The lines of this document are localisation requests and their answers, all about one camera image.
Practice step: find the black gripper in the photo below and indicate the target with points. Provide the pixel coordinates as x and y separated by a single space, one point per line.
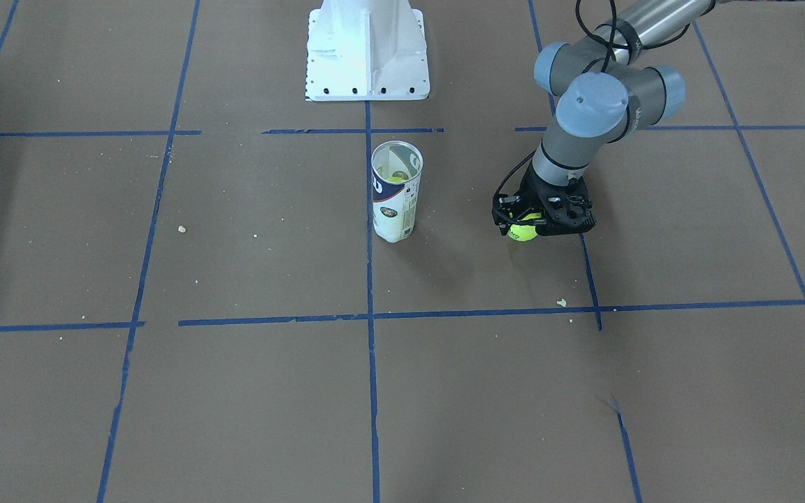
532 188

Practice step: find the yellow tennis ball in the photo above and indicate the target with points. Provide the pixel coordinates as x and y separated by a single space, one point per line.
523 233

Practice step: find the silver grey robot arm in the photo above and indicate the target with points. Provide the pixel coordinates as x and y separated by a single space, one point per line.
601 98

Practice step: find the tennis ball inside can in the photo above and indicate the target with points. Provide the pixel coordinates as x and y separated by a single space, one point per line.
397 177

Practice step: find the clear tennis ball can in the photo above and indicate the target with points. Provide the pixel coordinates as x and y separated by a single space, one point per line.
394 205

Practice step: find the brown paper table cover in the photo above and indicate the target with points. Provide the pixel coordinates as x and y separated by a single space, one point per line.
195 306

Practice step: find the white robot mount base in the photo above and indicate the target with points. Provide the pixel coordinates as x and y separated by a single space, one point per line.
366 50

